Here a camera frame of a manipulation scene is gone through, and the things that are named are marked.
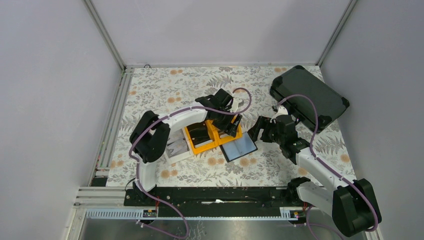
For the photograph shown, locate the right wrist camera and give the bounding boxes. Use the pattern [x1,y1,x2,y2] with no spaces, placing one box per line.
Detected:
[271,105,289,119]

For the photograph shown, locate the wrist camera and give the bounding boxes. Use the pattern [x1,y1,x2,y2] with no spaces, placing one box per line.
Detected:
[271,105,289,119]
[229,97,244,113]

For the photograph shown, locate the orange bin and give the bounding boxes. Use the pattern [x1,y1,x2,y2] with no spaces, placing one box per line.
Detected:
[205,120,242,145]
[184,121,218,155]

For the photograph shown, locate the black hard case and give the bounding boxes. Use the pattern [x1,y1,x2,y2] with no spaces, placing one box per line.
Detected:
[269,65,350,134]

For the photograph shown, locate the white plastic bin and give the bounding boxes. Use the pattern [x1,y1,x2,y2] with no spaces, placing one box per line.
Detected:
[164,128,194,164]

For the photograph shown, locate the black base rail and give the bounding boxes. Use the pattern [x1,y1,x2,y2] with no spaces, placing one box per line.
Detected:
[123,187,310,218]

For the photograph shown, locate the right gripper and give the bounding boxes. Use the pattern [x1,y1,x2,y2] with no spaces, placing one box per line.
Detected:
[247,115,285,146]

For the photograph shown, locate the black leather card holder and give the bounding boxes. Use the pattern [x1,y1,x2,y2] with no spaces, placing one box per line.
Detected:
[220,132,258,163]

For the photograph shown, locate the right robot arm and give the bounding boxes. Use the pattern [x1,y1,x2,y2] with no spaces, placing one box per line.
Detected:
[248,115,382,237]

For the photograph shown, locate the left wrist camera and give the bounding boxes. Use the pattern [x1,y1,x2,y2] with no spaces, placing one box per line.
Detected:
[229,97,244,113]

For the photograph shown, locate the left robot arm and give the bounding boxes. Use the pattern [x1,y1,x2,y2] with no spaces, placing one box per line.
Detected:
[128,89,248,206]

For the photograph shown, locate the white slotted cable duct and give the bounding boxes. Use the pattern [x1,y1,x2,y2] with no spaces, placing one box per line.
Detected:
[86,205,299,221]

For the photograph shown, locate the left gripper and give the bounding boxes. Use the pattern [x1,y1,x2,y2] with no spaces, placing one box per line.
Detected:
[212,107,242,138]

